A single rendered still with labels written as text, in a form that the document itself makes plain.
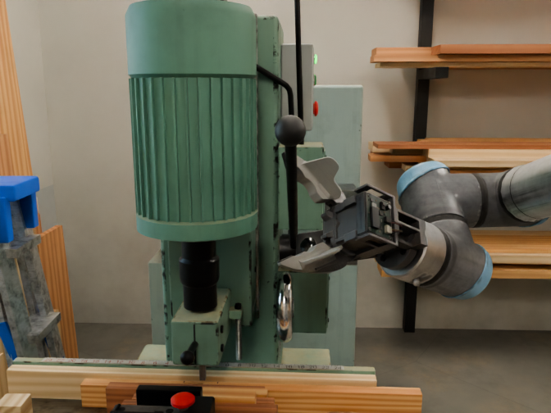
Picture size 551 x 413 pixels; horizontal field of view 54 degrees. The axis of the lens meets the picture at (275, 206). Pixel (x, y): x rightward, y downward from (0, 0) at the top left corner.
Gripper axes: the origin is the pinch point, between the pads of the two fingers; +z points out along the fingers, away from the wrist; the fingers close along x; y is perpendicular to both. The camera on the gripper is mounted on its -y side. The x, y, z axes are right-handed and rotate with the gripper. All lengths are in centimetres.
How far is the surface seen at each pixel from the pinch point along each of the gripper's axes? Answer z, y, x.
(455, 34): -165, -68, -185
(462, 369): -211, -119, -24
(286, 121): 5.7, 9.0, -5.0
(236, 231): -1.0, -9.9, -0.3
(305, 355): -47, -49, 4
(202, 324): -3.3, -20.7, 10.2
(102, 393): 2.1, -41.0, 18.5
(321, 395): -24.0, -18.2, 17.7
